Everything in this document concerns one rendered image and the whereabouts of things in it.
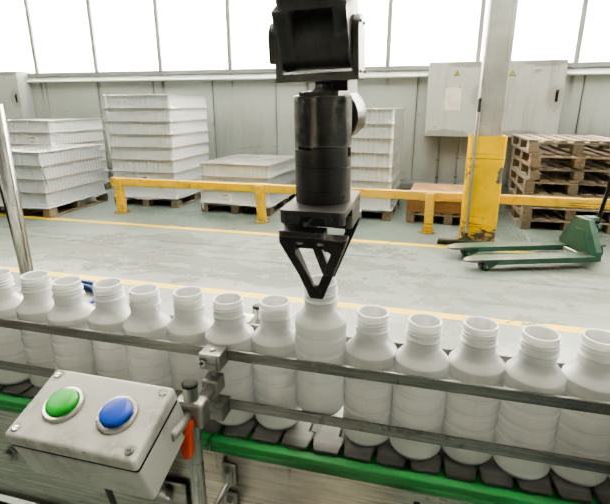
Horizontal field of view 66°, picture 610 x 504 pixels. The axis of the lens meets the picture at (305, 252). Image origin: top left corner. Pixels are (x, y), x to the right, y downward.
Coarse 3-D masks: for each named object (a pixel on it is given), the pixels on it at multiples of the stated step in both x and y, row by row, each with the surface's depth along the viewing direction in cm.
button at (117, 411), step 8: (112, 400) 44; (120, 400) 44; (128, 400) 44; (104, 408) 43; (112, 408) 43; (120, 408) 43; (128, 408) 43; (104, 416) 43; (112, 416) 43; (120, 416) 43; (128, 416) 43; (104, 424) 42; (112, 424) 42; (120, 424) 43
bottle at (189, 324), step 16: (192, 288) 60; (176, 304) 58; (192, 304) 58; (176, 320) 58; (192, 320) 58; (208, 320) 60; (176, 336) 57; (192, 336) 57; (176, 368) 59; (192, 368) 59; (176, 384) 60
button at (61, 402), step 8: (56, 392) 45; (64, 392) 45; (72, 392) 45; (48, 400) 45; (56, 400) 45; (64, 400) 45; (72, 400) 45; (48, 408) 44; (56, 408) 44; (64, 408) 44; (72, 408) 44; (56, 416) 44
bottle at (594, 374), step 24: (600, 336) 49; (576, 360) 49; (600, 360) 46; (576, 384) 47; (600, 384) 46; (576, 432) 48; (600, 432) 47; (576, 456) 49; (600, 456) 48; (576, 480) 49; (600, 480) 49
